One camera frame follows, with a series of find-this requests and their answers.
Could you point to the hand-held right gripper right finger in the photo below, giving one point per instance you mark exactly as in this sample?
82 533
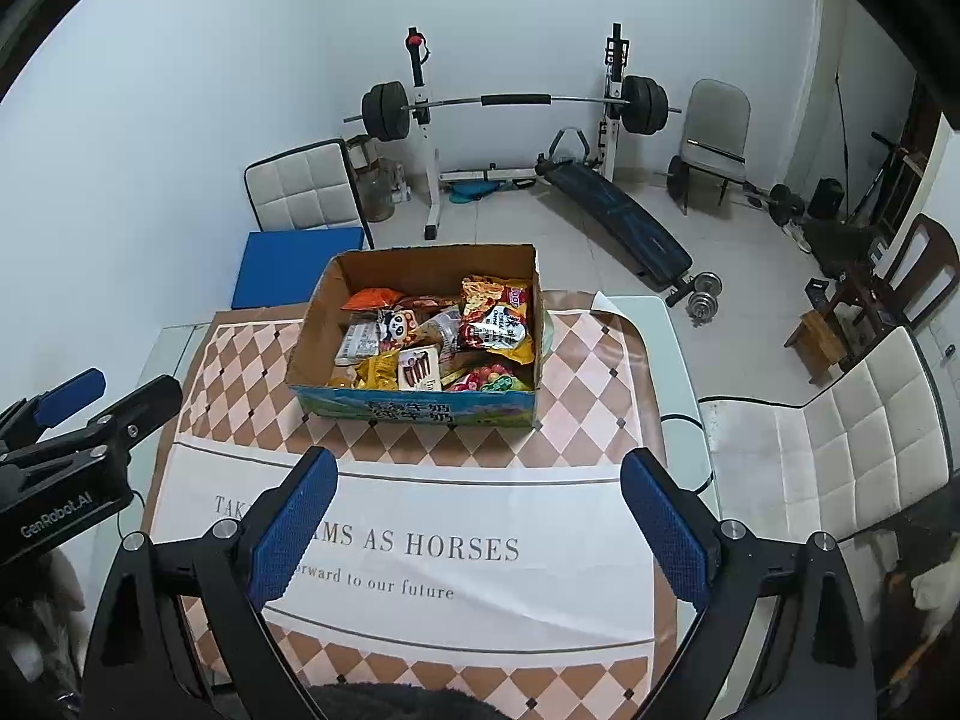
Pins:
667 532

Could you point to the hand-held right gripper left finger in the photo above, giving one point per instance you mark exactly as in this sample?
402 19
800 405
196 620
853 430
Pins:
292 525

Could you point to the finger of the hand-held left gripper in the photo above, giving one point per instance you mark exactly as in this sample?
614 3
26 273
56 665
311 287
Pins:
142 412
67 394

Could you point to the cardboard box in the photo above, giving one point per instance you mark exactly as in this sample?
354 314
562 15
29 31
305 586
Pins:
412 409

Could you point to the yellow snack packet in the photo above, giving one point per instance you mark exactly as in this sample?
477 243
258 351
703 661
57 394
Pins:
376 371

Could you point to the white snack packet black print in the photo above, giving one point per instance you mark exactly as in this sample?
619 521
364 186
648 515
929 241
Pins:
358 343

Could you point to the green candy packet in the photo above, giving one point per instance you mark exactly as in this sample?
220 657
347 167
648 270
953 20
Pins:
491 379

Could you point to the orange snack packet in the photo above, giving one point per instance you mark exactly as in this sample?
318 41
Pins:
371 300

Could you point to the red chocolate snack packet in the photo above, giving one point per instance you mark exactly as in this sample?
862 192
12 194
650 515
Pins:
495 334

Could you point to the dark noodle snack packet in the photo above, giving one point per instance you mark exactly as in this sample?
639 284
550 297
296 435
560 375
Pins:
491 291

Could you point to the checkered printed tablecloth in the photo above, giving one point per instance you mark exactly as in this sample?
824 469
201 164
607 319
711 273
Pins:
450 487

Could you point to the blue foam mat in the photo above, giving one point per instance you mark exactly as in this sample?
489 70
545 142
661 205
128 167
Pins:
277 270

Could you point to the chocolate stick snack packet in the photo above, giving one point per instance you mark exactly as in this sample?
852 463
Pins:
418 367

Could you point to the panda print snack packet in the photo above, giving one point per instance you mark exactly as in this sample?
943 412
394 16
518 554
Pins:
399 326

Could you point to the chrome dumbbell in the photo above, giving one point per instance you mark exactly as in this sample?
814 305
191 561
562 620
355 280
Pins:
705 300

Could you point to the small wooden stool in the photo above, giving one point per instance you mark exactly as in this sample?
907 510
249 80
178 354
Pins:
814 341

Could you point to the black sit-up bench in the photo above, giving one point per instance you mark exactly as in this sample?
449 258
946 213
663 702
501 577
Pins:
622 217

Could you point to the glass jar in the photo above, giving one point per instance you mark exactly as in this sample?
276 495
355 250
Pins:
375 187

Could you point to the black floor dumbbell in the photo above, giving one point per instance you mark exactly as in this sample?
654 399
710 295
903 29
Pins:
784 202

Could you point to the black speaker box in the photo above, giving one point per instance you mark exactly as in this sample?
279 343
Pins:
825 199

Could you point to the dark wooden chair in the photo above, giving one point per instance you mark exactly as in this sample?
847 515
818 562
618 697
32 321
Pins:
922 255

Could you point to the white barbell rack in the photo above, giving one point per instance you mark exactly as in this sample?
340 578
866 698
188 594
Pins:
429 165

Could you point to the grey chair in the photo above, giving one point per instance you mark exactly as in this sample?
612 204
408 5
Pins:
718 120

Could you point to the barbell with black plates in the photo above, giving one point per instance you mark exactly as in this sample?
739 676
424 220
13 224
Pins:
517 100

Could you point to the white padded chair black frame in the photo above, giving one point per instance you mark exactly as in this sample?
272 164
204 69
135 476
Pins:
300 184

